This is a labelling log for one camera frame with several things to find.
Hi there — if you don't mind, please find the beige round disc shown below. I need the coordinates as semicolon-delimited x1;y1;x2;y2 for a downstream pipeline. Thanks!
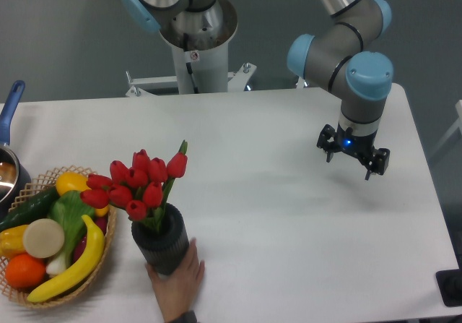
22;218;64;259

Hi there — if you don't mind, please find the red tulip bouquet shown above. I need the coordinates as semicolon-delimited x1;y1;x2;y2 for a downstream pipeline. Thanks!
80;140;188;235

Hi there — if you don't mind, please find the black device at edge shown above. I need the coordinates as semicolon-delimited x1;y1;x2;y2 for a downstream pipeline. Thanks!
435;269;462;307

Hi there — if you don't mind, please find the white frame at right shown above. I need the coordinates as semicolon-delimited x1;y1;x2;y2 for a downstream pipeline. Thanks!
429;100;461;162

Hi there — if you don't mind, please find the purple red vegetable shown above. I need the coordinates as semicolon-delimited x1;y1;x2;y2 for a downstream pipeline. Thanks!
72;217;108;263

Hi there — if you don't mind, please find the dark green cucumber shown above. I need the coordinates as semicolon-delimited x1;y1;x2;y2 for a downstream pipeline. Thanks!
1;186;59;231

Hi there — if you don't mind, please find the person's hand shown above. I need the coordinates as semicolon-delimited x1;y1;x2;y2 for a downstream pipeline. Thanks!
145;238;205;322

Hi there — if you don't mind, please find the yellow bell pepper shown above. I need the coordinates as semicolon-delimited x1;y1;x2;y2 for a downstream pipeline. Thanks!
1;225;28;259

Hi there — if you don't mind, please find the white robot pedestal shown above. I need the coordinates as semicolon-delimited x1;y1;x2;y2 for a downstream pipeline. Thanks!
160;0;238;95

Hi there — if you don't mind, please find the dark grey sleeve forearm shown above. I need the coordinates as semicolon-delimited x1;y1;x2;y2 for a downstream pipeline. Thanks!
165;310;198;323

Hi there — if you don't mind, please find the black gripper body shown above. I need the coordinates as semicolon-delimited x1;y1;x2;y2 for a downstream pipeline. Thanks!
335;123;378;157

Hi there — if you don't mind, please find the blue handled saucepan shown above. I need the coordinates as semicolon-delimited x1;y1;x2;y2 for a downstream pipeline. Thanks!
1;80;31;220

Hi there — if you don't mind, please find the dark grey ribbed vase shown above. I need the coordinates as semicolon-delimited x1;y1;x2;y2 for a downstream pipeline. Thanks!
131;203;189;276

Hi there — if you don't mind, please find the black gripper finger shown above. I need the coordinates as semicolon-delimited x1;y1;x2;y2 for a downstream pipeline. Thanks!
316;124;340;163
365;148;390;181

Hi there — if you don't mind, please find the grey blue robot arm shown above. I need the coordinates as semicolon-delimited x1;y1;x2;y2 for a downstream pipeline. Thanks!
121;0;393;175

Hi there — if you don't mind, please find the green white bok choy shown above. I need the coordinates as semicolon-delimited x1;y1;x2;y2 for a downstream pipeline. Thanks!
46;190;95;277

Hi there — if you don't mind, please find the woven wicker basket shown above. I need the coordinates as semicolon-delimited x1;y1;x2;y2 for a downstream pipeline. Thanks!
1;165;116;309

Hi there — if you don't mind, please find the white metal base frame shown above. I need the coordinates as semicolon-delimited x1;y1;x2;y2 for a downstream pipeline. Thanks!
125;62;311;98

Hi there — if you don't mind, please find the yellow banana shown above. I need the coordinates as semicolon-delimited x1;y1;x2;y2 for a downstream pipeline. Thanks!
27;215;105;303

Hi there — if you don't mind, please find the orange fruit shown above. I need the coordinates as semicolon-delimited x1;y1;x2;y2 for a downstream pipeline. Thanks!
5;253;45;289

